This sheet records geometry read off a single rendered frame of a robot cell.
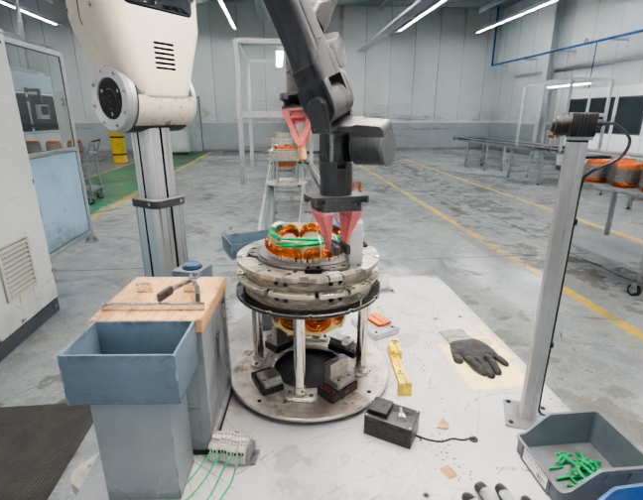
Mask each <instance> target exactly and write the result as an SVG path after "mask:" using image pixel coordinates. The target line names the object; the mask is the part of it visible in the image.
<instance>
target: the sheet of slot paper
mask: <svg viewBox="0 0 643 500"><path fill-rule="evenodd" d="M459 328H461V329H464V331H465V332H466V333H467V334H468V335H469V336H471V337H473V338H476V339H478V340H481V341H483V342H485V343H486V344H488V345H489V346H490V347H492V348H493V349H494V350H495V351H496V352H497V353H498V354H499V355H501V356H502V357H503V358H505V359H506V360H507V361H508V362H509V366H508V367H506V366H504V365H502V364H501V363H500V362H499V361H497V360H496V362H497V363H498V365H499V367H500V368H501V371H502V374H501V375H499V376H498V375H495V378H494V379H490V378H488V377H487V376H482V375H480V374H479V373H478V372H477V371H476V370H475V369H474V368H473V367H472V366H471V365H470V364H469V363H467V362H466V361H464V360H463V363H461V364H457V363H455V362H454V361H453V359H452V356H451V352H450V344H449V343H442V344H436V347H437V348H438V349H439V351H440V352H441V353H442V354H443V356H444V357H445V358H446V360H447V361H448V362H449V364H450V365H451V367H452V368H453V369H454V371H455V372H456V373H457V375H458V376H459V377H460V379H461V380H462V381H463V383H464V384H465V385H466V387H467V388H468V389H469V390H470V391H471V392H485V391H496V390H508V389H519V388H523V385H524V379H525V372H524V371H523V370H522V369H521V368H520V367H519V366H518V365H517V364H516V363H515V362H514V361H513V360H512V358H516V357H515V356H514V355H513V354H512V353H511V352H509V351H508V350H507V349H506V348H505V347H504V346H503V345H502V344H501V343H500V342H499V341H498V340H497V339H496V338H495V337H494V336H493V335H492V334H491V333H490V332H489V331H488V330H487V329H486V327H485V326H484V325H483V324H481V325H477V326H475V328H476V329H477V330H478V331H479V332H480V333H481V334H473V333H472V332H471V331H470V330H469V329H468V328H467V327H451V328H449V329H459Z"/></svg>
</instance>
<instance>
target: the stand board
mask: <svg viewBox="0 0 643 500"><path fill-rule="evenodd" d="M188 278H189V277H137V278H135V279H134V280H133V281H132V282H131V283H130V284H129V285H128V286H127V287H126V288H124V289H123V290H122V291H121V292H120V293H119V294H118V295H117V296H116V297H115V298H113V299H112V300H111V301H110V303H159V302H158V301H157V294H158V293H159V292H161V291H162V290H163V289H164V288H166V287H168V286H174V285H176V284H178V283H180V282H182V281H184V280H186V279H188ZM196 281H197V282H198V283H199V287H200V301H201V302H204V311H154V310H152V311H102V310H100V311H99V312H98V313H97V314H96V315H95V316H93V317H92V318H91V319H90V320H89V321H88V323H89V325H91V324H92V323H93V322H94V321H95V320H195V328H196V332H203V331H204V329H205V327H206V325H207V323H208V321H209V319H210V317H211V315H212V313H213V312H214V310H215V308H216V306H217V304H218V302H219V300H220V298H221V296H222V294H223V292H224V290H225V288H226V277H199V278H198V279H197V280H196ZM136 283H152V285H153V293H137V289H136ZM194 302H195V293H184V287H182V288H179V289H177V290H175V291H174V293H173V294H172V295H171V296H169V297H168V298H166V299H165V300H163V301H162V302H161V303H194Z"/></svg>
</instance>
